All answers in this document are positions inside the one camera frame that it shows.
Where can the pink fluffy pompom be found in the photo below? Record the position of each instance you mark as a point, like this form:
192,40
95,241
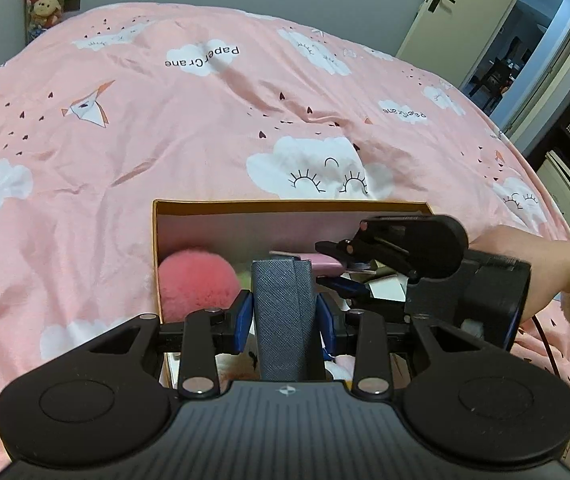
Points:
195,280

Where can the white storage bin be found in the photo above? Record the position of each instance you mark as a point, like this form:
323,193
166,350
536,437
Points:
565,190

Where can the orange cardboard box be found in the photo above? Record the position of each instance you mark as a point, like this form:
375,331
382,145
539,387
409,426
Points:
240,230

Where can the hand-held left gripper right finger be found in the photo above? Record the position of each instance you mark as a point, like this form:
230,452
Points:
326,325

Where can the dark grey textured box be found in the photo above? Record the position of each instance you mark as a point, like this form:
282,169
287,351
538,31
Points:
282,320

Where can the small black object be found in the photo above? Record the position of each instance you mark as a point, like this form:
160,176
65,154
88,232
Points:
71,5

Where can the dark chair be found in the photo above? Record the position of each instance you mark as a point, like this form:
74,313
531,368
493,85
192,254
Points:
490,85

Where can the person's right hand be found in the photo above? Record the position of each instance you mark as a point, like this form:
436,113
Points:
540,265

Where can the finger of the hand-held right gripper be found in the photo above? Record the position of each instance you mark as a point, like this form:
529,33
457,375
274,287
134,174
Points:
352,287
355,247

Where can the room door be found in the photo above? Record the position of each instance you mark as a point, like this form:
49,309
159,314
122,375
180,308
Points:
480,10

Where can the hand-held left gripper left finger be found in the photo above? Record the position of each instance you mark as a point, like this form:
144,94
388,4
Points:
245,322

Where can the pink cloud print bedcover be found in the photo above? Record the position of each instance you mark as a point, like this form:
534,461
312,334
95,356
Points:
140,135

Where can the column of plush toys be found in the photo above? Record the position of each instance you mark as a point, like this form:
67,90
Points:
45,0

